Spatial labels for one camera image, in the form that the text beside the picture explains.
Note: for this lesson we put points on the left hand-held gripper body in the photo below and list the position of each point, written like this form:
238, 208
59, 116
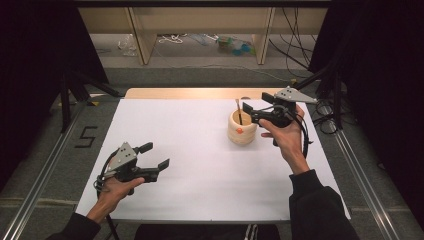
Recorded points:
125, 160

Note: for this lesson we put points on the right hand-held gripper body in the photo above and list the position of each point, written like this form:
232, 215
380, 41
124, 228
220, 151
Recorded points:
281, 111

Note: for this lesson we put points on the cream ribbed brush holder cup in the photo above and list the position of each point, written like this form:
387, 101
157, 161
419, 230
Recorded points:
241, 133

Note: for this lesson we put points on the person's right hand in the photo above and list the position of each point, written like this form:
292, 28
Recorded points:
288, 143

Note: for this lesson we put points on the person's left hand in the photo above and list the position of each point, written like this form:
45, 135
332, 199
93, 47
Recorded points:
115, 196

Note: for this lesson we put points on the white table board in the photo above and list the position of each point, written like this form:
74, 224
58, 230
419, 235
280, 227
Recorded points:
200, 193

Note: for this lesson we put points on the black metal stand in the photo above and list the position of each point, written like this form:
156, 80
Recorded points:
333, 86
71, 90

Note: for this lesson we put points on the green and blue plastic toys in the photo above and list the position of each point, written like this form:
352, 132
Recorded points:
235, 46

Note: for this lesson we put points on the light wooden shelf unit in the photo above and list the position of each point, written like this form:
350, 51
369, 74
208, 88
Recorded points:
203, 20

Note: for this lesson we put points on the clear plastic bag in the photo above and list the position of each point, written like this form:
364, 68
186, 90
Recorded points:
127, 45

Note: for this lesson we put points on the black curtain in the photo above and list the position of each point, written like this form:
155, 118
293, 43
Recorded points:
33, 66
383, 83

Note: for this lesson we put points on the aluminium floor rail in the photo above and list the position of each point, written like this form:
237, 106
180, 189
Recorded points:
40, 186
363, 186

